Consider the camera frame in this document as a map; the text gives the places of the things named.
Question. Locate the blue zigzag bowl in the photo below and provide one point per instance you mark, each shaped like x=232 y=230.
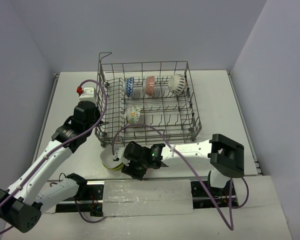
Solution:
x=129 y=87

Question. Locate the white green square bowl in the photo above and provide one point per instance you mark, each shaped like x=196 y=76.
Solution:
x=107 y=159

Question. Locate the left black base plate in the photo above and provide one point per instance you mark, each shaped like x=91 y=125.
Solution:
x=89 y=202

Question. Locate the red patterned bowl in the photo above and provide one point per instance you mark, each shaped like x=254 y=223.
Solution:
x=149 y=86

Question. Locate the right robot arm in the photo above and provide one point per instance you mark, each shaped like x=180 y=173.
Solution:
x=222 y=156

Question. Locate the grey wire dish rack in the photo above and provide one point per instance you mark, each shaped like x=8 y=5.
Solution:
x=175 y=116

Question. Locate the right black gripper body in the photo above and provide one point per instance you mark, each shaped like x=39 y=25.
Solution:
x=131 y=160

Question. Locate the floral leaf pattern bowl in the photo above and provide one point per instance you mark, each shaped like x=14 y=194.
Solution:
x=177 y=84

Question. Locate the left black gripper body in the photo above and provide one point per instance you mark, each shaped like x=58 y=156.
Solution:
x=89 y=108

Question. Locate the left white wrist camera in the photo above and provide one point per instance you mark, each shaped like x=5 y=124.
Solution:
x=87 y=94

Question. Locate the yellow star pattern bowl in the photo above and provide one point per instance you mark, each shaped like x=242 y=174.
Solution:
x=132 y=114

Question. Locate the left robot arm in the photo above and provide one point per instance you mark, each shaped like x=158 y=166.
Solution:
x=24 y=201

